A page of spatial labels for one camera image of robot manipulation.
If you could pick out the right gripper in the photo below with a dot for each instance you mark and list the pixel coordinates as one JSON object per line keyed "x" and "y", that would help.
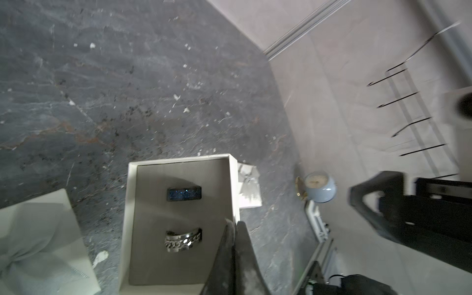
{"x": 436, "y": 220}

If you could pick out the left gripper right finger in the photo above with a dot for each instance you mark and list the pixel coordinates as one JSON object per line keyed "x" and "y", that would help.
{"x": 248, "y": 277}

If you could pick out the white gift box with bow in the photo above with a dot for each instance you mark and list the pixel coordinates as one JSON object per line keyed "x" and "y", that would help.
{"x": 42, "y": 249}

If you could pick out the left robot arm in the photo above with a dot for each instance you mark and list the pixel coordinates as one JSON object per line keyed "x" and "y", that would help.
{"x": 350, "y": 285}

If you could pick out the white box base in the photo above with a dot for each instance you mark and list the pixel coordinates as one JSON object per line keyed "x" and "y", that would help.
{"x": 174, "y": 218}

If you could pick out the black wall hook rack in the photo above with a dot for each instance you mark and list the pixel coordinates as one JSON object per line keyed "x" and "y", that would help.
{"x": 420, "y": 122}

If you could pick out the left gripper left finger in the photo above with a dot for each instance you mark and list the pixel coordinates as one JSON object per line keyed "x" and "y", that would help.
{"x": 221, "y": 280}

